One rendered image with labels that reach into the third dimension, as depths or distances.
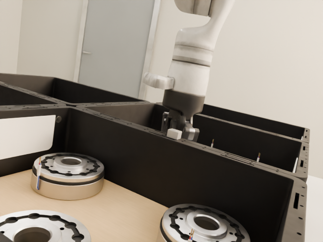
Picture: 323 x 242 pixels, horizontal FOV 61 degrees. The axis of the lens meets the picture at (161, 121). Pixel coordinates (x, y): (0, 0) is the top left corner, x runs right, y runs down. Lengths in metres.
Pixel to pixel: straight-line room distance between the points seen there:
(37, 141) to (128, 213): 0.20
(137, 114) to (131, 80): 2.95
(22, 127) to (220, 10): 0.36
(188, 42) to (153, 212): 0.27
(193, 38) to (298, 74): 2.92
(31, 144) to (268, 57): 3.05
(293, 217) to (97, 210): 0.24
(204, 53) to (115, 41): 3.33
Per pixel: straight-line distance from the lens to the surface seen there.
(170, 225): 0.33
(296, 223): 0.25
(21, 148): 0.47
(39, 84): 0.97
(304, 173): 0.41
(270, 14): 3.42
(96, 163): 0.45
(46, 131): 0.49
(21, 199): 0.41
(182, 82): 0.47
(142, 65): 3.58
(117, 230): 0.36
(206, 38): 0.48
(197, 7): 0.50
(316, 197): 1.10
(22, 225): 0.29
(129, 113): 0.66
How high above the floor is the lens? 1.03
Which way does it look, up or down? 11 degrees down
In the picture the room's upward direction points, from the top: 11 degrees clockwise
